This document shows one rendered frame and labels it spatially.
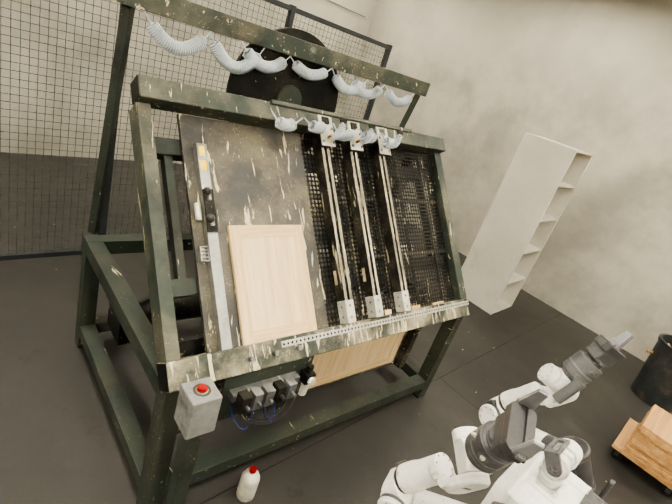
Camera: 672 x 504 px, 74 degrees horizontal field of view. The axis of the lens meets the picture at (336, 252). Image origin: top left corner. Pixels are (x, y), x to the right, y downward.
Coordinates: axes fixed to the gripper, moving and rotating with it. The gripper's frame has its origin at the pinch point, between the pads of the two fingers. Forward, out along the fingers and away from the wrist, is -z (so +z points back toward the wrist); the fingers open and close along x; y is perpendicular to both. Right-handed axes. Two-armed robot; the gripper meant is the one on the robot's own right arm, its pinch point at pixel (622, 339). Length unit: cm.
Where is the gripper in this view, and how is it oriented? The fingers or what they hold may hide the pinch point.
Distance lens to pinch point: 161.3
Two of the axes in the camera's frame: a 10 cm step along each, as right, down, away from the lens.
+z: -6.5, 6.8, 3.4
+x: -7.4, -4.8, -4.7
